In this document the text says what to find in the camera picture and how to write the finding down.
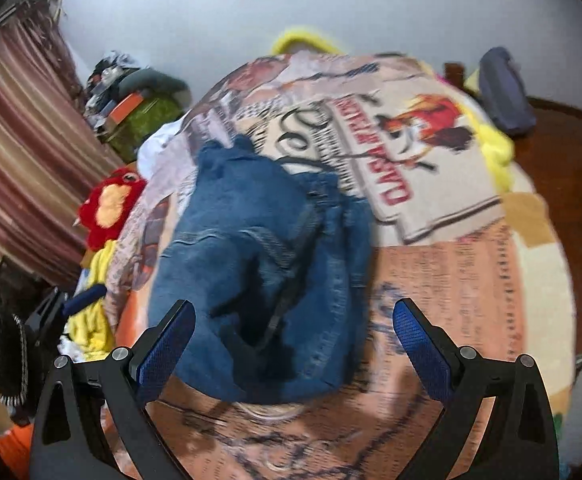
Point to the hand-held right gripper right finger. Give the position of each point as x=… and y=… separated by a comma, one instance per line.
x=421, y=345

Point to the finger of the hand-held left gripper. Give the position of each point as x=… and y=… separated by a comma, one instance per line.
x=83, y=300

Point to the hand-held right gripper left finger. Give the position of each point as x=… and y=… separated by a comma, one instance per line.
x=166, y=345

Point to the blue denim jeans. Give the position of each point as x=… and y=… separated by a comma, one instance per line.
x=251, y=260

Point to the printed blanket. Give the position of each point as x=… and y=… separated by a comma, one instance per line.
x=446, y=270

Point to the red plush toy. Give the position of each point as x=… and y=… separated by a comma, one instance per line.
x=108, y=205

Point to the cream and green blanket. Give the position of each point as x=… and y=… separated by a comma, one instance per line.
x=546, y=285

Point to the orange cloth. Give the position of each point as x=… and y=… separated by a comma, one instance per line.
x=16, y=452

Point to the striped curtain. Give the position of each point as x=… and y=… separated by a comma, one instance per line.
x=16, y=160

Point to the white cloth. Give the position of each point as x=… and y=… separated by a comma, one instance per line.
x=161, y=145

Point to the green textured box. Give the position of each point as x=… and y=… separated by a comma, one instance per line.
x=146, y=127

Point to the orange box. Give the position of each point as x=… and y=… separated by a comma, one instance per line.
x=126, y=105

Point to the grey cloth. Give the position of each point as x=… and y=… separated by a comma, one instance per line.
x=156, y=82

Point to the dark blue bag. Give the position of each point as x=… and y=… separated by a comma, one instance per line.
x=506, y=92

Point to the wooden chair back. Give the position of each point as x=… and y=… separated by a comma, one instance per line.
x=453, y=76

